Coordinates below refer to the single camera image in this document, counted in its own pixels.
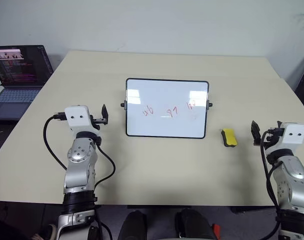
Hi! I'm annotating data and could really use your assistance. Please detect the dark rounded shape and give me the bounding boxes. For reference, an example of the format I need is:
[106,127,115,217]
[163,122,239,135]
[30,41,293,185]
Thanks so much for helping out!
[117,209,149,240]
[174,208,218,240]

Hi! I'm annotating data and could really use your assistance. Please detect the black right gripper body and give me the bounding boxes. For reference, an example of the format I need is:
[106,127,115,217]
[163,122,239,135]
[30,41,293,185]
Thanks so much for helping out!
[260,127,285,149]

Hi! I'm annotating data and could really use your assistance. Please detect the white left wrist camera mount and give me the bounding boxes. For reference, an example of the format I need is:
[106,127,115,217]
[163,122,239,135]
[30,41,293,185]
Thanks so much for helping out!
[64,105,93,134]

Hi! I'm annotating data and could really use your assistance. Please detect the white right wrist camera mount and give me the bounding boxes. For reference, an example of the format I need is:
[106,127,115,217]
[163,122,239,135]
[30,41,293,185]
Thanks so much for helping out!
[278,122,304,151]

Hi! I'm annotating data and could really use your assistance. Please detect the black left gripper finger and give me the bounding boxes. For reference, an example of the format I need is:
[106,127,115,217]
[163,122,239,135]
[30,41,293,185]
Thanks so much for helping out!
[101,103,110,125]

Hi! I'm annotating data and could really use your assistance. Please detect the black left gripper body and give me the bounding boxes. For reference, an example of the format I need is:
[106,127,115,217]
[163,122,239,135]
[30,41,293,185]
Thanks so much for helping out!
[89,114,110,130]

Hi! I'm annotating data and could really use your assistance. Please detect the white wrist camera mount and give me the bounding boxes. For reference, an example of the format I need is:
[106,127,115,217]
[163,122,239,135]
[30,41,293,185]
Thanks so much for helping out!
[278,122,304,151]
[64,105,93,134]

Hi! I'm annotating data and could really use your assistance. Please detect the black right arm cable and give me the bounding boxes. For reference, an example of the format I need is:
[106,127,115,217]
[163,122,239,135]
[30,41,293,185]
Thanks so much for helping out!
[259,129,284,240]

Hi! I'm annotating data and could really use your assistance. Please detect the yellow and black eraser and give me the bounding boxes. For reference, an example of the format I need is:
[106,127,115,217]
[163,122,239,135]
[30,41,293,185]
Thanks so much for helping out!
[219,127,238,148]

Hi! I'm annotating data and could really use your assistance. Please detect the beige shoe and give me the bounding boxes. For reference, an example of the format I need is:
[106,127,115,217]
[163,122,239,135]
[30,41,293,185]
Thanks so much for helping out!
[31,223,59,240]

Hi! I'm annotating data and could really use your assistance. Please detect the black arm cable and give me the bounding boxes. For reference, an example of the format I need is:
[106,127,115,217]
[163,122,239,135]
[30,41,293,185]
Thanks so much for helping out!
[259,129,284,240]
[43,111,116,240]

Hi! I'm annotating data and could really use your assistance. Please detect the black framed desktop whiteboard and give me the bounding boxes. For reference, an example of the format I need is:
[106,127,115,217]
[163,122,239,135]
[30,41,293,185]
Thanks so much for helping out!
[119,77,214,139]

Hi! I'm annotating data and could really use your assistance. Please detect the open blue laptop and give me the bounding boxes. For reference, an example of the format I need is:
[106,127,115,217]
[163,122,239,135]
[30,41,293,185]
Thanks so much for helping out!
[0,44,55,121]

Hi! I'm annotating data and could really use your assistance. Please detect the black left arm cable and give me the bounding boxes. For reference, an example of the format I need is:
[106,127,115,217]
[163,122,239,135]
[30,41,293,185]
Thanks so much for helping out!
[43,111,116,240]

